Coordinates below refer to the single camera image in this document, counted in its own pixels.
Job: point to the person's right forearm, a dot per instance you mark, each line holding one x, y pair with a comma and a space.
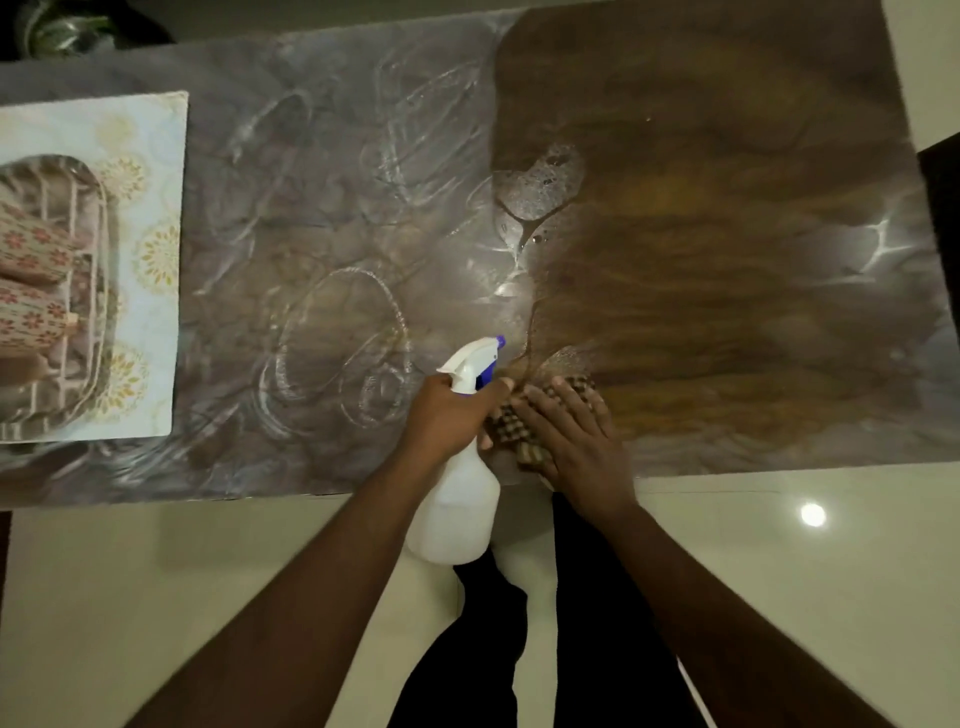
750, 622

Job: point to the cream red-flowered mug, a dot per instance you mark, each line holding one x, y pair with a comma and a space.
34, 247
34, 319

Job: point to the person's black trousers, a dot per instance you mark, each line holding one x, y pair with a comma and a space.
600, 622

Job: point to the person's left hand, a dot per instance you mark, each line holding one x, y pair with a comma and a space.
450, 420

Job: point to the person's left forearm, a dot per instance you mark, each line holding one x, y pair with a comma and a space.
300, 600

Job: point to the person's right hand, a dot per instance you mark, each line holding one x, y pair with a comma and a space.
581, 450

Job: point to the brown checked cloth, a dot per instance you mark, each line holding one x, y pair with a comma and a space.
517, 439

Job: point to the white gold-flowered placemat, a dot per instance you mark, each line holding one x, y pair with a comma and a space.
150, 300

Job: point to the white spray bottle blue nozzle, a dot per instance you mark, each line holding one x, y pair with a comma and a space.
457, 517

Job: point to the dark plastic stool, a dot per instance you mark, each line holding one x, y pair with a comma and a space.
941, 225

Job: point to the green black helmet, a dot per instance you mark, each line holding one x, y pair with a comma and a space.
67, 26

